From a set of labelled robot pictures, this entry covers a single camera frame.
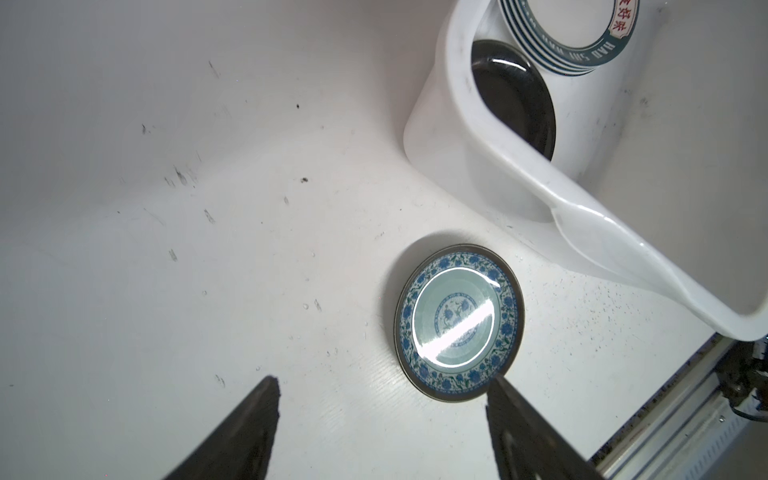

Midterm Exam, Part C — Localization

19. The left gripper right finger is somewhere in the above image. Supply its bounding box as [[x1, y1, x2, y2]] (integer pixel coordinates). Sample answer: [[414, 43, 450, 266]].
[[486, 375, 601, 480]]

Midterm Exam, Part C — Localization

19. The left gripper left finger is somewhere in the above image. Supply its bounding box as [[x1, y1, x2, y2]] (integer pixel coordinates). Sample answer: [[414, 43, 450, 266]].
[[167, 376, 280, 480]]

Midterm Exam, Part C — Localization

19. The teal patterned small plate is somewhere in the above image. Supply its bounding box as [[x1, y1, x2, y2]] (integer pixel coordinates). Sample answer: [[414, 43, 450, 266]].
[[393, 243, 525, 403]]

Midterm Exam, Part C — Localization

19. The black round plate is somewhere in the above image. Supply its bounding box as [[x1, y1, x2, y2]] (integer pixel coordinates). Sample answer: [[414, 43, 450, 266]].
[[471, 39, 556, 160]]

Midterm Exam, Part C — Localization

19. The green rim plate front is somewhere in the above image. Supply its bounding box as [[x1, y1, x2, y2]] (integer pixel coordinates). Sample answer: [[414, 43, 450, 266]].
[[498, 0, 641, 77]]

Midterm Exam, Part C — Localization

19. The white plastic bin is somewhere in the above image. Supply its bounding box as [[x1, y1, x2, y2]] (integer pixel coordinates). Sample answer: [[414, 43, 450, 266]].
[[403, 1, 767, 341]]

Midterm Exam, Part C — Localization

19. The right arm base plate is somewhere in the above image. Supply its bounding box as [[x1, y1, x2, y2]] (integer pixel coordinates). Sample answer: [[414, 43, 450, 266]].
[[715, 337, 767, 423]]

